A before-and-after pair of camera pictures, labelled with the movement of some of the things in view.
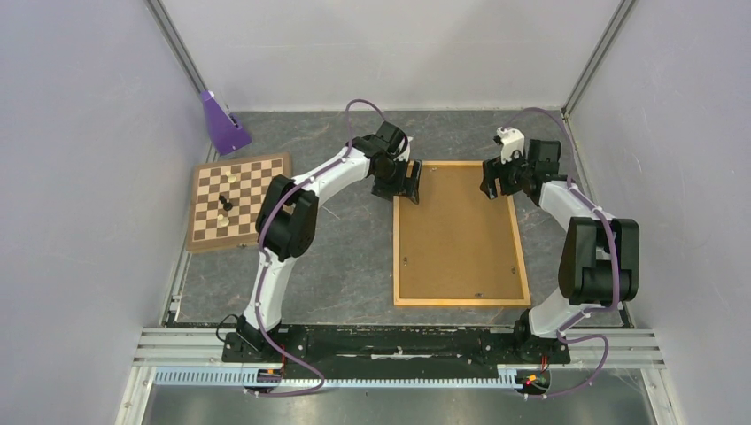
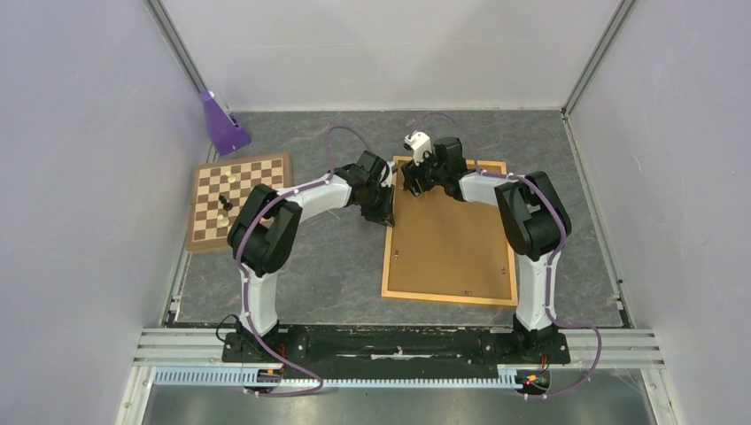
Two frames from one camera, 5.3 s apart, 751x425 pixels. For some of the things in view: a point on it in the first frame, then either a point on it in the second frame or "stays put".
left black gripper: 404,186 → 383,214
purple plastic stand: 225,134 stays put
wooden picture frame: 456,247 stays put
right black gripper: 498,170 → 413,173
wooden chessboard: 226,198 stays put
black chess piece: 227,206 stays put
